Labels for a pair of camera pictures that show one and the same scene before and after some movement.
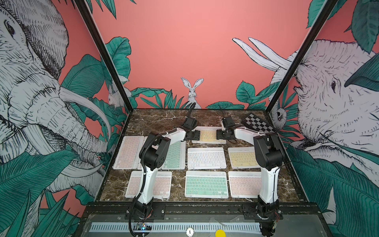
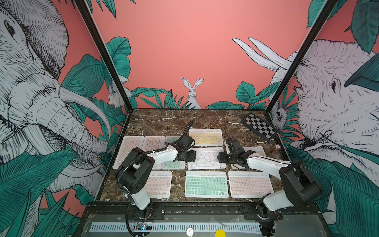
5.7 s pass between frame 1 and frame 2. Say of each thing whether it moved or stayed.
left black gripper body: moved
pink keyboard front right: stayed
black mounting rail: stayed
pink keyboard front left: stayed
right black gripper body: moved
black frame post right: stayed
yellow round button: stayed
